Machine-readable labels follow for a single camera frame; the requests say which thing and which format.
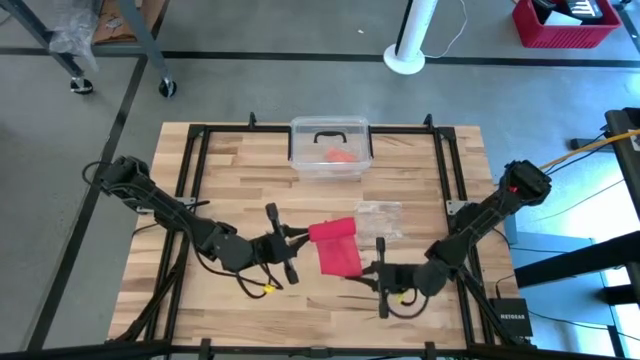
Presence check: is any red plastic crate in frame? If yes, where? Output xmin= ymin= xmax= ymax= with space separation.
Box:
xmin=510 ymin=0 xmax=624 ymax=50

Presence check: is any orange bandage roll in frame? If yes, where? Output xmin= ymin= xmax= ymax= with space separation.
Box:
xmin=323 ymin=145 xmax=359 ymax=165

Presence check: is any black Netgear network switch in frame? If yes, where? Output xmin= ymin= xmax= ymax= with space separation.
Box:
xmin=488 ymin=296 xmax=535 ymax=339

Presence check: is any brown cardboard sheet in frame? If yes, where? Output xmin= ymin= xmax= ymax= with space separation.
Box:
xmin=91 ymin=0 xmax=167 ymax=46

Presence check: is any black metal table frame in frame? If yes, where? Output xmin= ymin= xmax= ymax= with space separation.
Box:
xmin=106 ymin=111 xmax=539 ymax=351

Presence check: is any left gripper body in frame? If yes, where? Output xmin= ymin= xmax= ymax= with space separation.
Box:
xmin=248 ymin=202 xmax=300 ymax=286

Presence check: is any clear plastic storage box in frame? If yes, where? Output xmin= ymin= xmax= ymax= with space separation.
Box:
xmin=288 ymin=115 xmax=374 ymax=183

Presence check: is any white tower fan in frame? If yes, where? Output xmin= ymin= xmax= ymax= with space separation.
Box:
xmin=381 ymin=0 xmax=442 ymax=77

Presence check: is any black cart caster wheel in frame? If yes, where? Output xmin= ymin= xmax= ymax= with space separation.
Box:
xmin=157 ymin=76 xmax=178 ymax=99
xmin=69 ymin=76 xmax=95 ymax=96

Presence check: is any black device with white stripes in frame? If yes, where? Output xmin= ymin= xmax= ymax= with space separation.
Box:
xmin=531 ymin=0 xmax=607 ymax=25

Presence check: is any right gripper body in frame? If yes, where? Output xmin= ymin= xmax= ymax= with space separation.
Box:
xmin=372 ymin=237 xmax=426 ymax=320

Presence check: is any black crossbar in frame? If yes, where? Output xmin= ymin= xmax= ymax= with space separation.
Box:
xmin=0 ymin=338 xmax=640 ymax=360

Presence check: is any crumpled clear plastic wrap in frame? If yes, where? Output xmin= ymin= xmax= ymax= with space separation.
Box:
xmin=47 ymin=0 xmax=103 ymax=72

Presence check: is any black cable with yellow tag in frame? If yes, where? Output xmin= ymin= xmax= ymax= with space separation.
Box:
xmin=191 ymin=247 xmax=285 ymax=301
xmin=385 ymin=290 xmax=431 ymax=321

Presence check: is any black metal stand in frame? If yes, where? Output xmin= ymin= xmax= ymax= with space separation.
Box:
xmin=513 ymin=106 xmax=640 ymax=346

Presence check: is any red elastic bandage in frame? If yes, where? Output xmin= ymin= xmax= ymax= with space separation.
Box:
xmin=307 ymin=215 xmax=365 ymax=279

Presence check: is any clear plastic bag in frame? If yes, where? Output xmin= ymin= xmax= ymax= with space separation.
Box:
xmin=353 ymin=200 xmax=405 ymax=242

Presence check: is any grey metal rolling cart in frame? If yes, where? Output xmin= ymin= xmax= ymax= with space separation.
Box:
xmin=0 ymin=0 xmax=178 ymax=99

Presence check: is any white fan power cord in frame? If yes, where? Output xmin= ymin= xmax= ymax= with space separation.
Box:
xmin=423 ymin=0 xmax=470 ymax=60

